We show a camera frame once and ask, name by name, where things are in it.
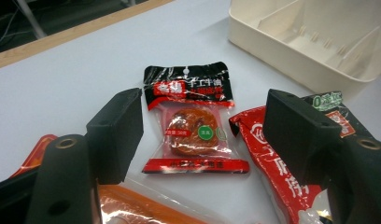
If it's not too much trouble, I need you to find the large orange snack bag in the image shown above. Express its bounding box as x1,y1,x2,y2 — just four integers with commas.
10,133,218,224

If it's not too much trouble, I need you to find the bundle of floor cables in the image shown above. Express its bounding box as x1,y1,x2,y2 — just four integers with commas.
0,6,28,48

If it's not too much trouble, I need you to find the cream plastic box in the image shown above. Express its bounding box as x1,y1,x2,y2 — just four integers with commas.
228,0,381,94

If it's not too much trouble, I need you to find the grey metal stand frame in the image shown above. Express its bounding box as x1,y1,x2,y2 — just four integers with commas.
15,0,48,40

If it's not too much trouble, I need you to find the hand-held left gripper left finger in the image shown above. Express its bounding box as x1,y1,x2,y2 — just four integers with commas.
24,88,145,224

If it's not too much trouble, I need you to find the small black-topped red sachet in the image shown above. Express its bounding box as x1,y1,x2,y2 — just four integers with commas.
141,61,251,175

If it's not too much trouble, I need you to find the red and black seasoning packet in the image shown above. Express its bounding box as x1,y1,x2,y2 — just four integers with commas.
229,91,376,224

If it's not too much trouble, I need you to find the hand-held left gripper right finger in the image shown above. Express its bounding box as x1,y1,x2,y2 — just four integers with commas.
262,89,381,224

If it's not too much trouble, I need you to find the white table mat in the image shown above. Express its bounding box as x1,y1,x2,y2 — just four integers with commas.
0,0,381,224

